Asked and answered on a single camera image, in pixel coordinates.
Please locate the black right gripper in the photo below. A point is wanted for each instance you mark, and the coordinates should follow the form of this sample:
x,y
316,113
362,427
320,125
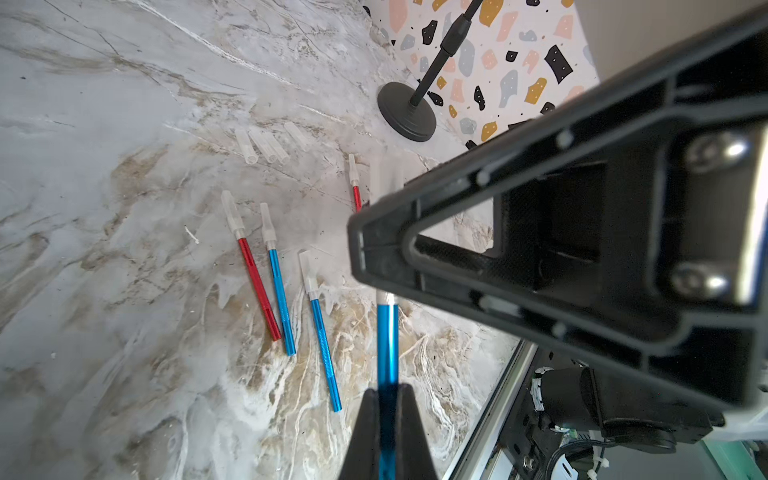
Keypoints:
x,y
638,219

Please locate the red carving knife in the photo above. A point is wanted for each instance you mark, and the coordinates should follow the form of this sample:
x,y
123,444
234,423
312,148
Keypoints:
x,y
354,182
237,228

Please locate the black microphone stand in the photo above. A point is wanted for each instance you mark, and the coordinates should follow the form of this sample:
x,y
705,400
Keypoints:
x,y
404,108

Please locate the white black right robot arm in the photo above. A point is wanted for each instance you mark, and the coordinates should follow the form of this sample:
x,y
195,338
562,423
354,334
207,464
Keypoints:
x,y
570,405

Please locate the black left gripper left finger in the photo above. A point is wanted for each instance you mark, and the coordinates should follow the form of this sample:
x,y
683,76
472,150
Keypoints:
x,y
361,461

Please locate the clear cap of red knife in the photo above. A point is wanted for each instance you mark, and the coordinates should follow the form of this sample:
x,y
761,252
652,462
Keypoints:
x,y
279,151

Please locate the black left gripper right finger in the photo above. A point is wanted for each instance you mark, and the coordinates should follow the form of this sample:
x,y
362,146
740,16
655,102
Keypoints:
x,y
414,460

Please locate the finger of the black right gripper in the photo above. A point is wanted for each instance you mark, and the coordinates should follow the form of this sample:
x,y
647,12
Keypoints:
x,y
390,251

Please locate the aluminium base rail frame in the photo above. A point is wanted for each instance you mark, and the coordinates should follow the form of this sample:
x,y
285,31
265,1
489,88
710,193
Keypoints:
x,y
478,448

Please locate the clear cap of blue knife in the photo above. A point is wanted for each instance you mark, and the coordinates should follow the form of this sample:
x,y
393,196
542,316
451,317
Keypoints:
x,y
390,172

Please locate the blue carving knife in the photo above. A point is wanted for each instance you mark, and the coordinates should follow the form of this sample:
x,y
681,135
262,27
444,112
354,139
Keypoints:
x,y
388,379
270,241
312,289

